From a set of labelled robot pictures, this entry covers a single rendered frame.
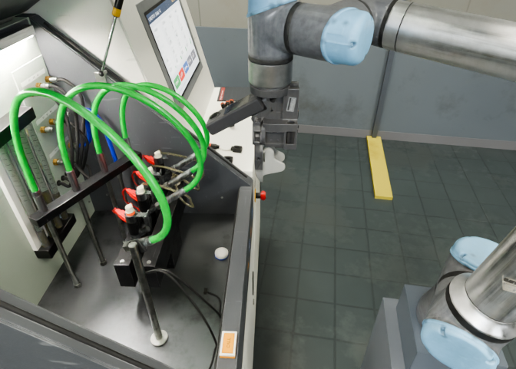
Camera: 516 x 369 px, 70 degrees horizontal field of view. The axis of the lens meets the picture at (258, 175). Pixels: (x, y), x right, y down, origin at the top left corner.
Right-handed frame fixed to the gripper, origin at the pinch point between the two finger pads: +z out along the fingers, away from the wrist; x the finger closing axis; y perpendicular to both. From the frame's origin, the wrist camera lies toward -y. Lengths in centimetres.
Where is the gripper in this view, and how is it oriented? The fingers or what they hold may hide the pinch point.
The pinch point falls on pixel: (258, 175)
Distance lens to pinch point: 75.7
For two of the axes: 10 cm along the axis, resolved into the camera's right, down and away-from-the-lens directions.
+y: 10.0, 0.2, -0.3
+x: 0.4, -5.8, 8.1
